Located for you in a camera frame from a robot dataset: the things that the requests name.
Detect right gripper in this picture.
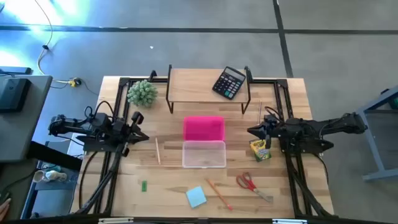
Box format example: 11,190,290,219
248,119,284,141

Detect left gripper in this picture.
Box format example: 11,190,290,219
114,119,149,146

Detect yellow Crayola crayon box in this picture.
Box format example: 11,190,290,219
249,139,272,162

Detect light wooden ruler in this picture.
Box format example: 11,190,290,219
154,137,162,166

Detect red handled scissors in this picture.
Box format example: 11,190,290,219
235,172,274,203

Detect orange pencil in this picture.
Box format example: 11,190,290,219
205,178,234,212

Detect light blue sticky note pad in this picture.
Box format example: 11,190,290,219
185,185,208,209

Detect green artificial potted plant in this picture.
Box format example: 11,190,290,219
126,79,159,109

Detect black desk calculator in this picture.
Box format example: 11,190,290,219
211,66,247,101

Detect clear pencil box pink lid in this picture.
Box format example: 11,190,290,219
182,116,227,169

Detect wooden shelf riser black legs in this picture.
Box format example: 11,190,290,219
165,64,254,115

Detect white rolled cup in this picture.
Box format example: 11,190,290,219
33,170,68,184

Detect grey side table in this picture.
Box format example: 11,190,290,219
0,74,53,164

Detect blue storage bin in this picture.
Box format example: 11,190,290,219
20,160,80,220

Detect blue grey metal cart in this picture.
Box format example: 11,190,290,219
356,85,398,183

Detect black box device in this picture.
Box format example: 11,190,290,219
0,77,32,113

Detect flat dark device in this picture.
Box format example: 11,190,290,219
0,65,33,75

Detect person's hand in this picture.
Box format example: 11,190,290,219
0,197,12,222

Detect black metal rig frame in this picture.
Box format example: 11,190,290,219
74,70,335,218

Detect silver metal bracket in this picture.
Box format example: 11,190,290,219
98,217,134,224
272,218,308,224

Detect pale floor cable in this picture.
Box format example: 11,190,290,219
33,0,75,85

